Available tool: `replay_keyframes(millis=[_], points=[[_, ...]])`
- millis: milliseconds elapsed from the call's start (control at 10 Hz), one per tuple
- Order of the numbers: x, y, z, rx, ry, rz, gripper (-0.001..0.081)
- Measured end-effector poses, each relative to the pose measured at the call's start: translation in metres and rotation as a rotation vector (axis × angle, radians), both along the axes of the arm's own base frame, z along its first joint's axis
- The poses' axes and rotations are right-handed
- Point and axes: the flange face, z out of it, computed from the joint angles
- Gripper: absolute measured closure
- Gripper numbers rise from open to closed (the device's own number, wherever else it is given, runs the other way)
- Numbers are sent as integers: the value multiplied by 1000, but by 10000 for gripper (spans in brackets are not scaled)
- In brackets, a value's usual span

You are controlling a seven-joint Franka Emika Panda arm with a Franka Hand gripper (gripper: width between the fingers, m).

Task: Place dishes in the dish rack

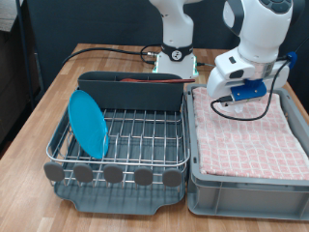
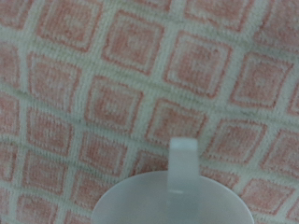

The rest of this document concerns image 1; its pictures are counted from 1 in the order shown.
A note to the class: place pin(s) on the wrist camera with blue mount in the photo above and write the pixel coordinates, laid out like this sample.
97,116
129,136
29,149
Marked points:
247,92

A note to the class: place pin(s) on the blue plate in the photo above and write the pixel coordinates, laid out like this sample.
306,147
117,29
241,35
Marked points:
87,125

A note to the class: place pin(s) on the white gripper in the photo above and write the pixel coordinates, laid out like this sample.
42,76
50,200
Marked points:
222,77

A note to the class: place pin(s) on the dark grey cutlery holder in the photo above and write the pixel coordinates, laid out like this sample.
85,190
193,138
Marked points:
128,93

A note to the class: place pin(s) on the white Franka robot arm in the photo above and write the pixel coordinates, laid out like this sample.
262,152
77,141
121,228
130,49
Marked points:
257,29

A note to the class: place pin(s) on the pink checked towel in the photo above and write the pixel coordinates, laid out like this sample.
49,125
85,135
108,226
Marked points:
244,145

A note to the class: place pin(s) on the dark partition panel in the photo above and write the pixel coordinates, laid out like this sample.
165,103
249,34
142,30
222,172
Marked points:
80,22

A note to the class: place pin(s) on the grey plastic crate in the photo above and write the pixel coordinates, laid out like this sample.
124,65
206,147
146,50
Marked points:
225,199

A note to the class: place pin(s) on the brown wooden spoon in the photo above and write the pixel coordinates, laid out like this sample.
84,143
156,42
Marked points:
151,80

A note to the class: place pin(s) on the dark metal pole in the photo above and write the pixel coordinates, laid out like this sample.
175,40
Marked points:
24,48

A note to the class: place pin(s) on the grey plastic drain tray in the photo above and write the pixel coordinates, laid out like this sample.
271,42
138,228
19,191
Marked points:
106,201

